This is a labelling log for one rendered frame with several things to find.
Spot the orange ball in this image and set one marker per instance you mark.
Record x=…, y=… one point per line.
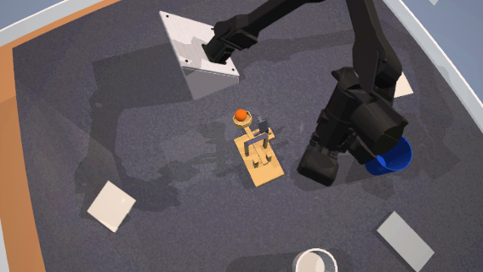
x=240, y=115

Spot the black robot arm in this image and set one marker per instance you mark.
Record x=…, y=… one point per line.
x=365, y=101

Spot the blue plastic cup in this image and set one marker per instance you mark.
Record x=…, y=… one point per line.
x=391, y=161

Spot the beige flat square tile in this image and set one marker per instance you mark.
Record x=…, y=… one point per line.
x=111, y=206
x=402, y=87

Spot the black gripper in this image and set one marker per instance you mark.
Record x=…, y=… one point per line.
x=319, y=161

